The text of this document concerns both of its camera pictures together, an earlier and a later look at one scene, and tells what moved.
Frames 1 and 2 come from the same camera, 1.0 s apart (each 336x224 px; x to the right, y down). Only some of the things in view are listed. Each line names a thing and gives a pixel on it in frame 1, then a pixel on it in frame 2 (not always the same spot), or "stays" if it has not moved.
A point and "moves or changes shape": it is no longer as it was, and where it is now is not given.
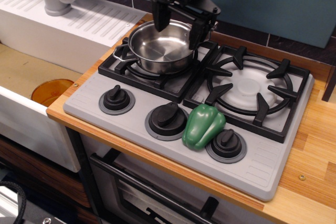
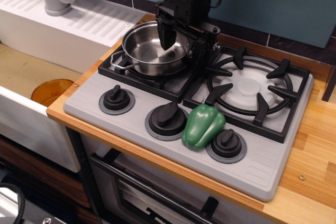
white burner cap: (247, 85) stays
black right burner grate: (259, 95) stays
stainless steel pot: (166, 52) moves or changes shape
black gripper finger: (200, 29) to (202, 49)
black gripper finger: (161, 11) to (167, 32)
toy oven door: (124, 193) stays
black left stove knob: (117, 101) stays
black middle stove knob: (167, 122) stays
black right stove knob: (228, 147) stays
